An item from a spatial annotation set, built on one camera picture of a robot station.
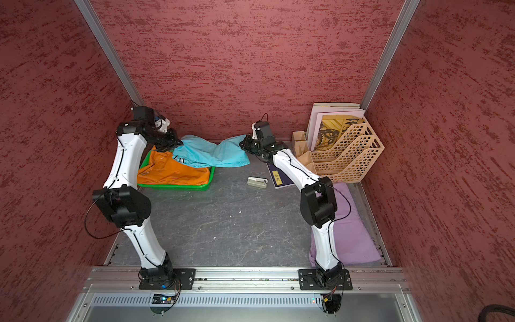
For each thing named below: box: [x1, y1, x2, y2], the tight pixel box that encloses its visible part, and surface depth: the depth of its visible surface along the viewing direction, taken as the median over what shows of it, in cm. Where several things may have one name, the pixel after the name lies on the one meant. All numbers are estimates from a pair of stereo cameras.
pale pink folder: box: [305, 105, 366, 152], surface depth 99 cm
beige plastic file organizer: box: [291, 116, 385, 184], surface depth 97 cm
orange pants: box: [137, 145, 210, 186], surface depth 94 cm
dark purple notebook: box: [265, 162, 295, 190], surface depth 105 cm
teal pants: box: [172, 134, 251, 169], surface depth 87 cm
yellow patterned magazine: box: [314, 114, 365, 152], surface depth 99 cm
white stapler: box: [246, 176, 269, 189], surface depth 102 cm
